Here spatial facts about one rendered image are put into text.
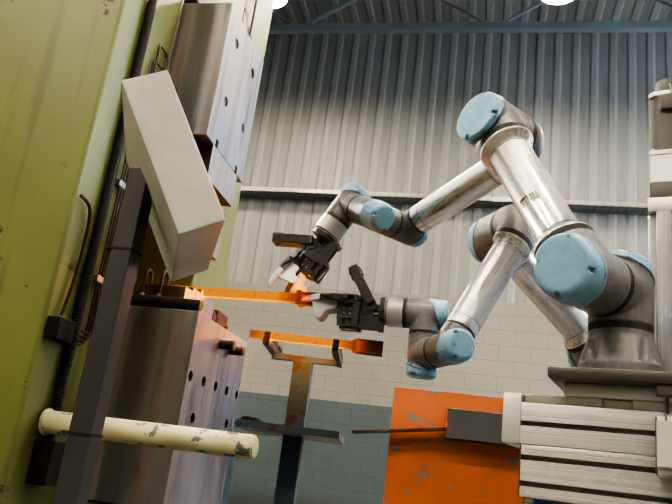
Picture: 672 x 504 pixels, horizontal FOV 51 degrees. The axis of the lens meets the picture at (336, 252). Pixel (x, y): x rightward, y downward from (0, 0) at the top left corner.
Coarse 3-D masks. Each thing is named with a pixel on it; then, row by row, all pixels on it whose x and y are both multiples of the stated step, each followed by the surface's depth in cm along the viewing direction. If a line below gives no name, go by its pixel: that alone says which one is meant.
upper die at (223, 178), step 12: (204, 144) 185; (204, 156) 184; (216, 156) 187; (216, 168) 187; (228, 168) 196; (216, 180) 188; (228, 180) 196; (216, 192) 191; (228, 192) 197; (228, 204) 199
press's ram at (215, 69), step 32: (192, 32) 191; (224, 32) 189; (192, 64) 187; (224, 64) 188; (256, 64) 213; (192, 96) 184; (224, 96) 190; (256, 96) 215; (192, 128) 181; (224, 128) 191
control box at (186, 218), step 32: (128, 96) 116; (160, 96) 118; (128, 128) 128; (160, 128) 116; (128, 160) 145; (160, 160) 115; (192, 160) 116; (160, 192) 116; (192, 192) 115; (160, 224) 129; (192, 224) 113; (192, 256) 130
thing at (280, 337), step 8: (256, 336) 216; (272, 336) 216; (280, 336) 216; (288, 336) 216; (296, 336) 216; (304, 336) 216; (304, 344) 218; (312, 344) 216; (320, 344) 215; (328, 344) 215; (344, 344) 214; (352, 344) 214; (360, 344) 215; (368, 344) 215; (376, 344) 215; (352, 352) 217; (360, 352) 214; (368, 352) 214; (376, 352) 214
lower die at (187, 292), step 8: (136, 288) 175; (152, 288) 174; (168, 288) 174; (176, 288) 173; (184, 288) 173; (192, 288) 177; (168, 296) 173; (176, 296) 172; (184, 296) 172; (192, 296) 177; (200, 296) 182; (208, 304) 188; (208, 312) 188
